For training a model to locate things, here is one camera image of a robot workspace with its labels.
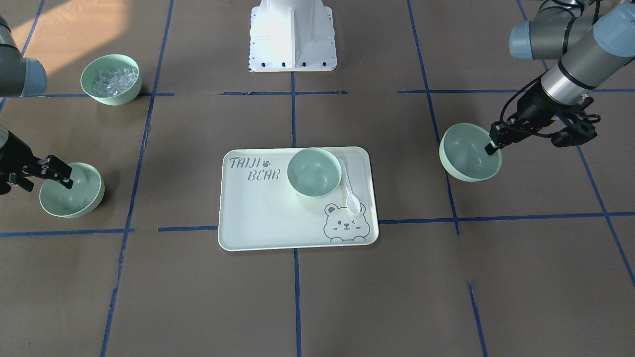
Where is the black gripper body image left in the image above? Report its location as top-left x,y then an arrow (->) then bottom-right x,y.
0,125 -> 38,195

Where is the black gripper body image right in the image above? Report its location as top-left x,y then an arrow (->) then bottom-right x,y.
507,88 -> 597,144

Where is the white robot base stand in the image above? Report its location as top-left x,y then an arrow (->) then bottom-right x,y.
248,0 -> 338,72

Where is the green bowl with ice cubes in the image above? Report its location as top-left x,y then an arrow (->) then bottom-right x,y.
80,54 -> 142,106

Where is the white plastic spoon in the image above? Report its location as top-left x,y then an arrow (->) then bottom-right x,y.
338,159 -> 362,215

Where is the green bowl on tray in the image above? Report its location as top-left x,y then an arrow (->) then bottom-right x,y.
287,147 -> 342,198

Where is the pale green bear tray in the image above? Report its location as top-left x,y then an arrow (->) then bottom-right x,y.
218,146 -> 379,251

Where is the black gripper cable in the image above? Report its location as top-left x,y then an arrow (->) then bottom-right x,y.
500,74 -> 546,137

